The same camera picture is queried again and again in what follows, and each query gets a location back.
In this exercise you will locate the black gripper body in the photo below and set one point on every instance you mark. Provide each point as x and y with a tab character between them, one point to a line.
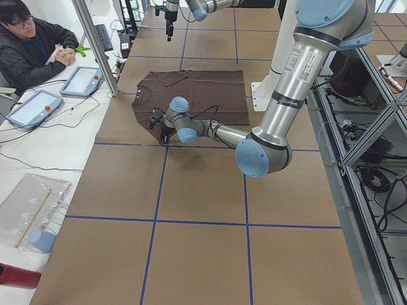
169	18
165	130

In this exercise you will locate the dark brown t-shirt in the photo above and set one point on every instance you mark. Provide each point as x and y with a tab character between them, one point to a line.
211	94

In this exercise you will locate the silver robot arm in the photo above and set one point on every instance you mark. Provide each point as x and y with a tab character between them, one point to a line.
318	28
201	9

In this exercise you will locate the black keyboard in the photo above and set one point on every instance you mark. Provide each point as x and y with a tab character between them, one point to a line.
103	37

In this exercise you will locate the far teach pendant tablet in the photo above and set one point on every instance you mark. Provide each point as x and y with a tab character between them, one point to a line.
83	82

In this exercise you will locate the teach pendant tablet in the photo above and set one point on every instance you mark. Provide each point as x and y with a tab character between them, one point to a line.
34	110
83	82

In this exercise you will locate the green toy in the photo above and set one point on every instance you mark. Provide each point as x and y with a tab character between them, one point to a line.
82	50

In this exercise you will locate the near teach pendant tablet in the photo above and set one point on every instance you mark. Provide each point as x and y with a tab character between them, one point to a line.
34	110

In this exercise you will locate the seated person in black jacket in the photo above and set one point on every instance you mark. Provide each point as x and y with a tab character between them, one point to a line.
33	51

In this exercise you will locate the clear plastic bag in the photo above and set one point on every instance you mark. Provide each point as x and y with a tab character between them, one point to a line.
18	207

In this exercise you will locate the light blue cup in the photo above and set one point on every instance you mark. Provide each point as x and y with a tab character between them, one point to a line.
42	240

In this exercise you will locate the wooden stick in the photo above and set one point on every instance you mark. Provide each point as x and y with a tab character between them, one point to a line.
32	219

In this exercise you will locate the red cylinder bottle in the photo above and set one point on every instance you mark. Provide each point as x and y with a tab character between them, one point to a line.
13	276

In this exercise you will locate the aluminium frame post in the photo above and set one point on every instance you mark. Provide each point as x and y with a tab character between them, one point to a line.
86	21

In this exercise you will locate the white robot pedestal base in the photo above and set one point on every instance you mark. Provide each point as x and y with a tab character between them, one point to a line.
262	91

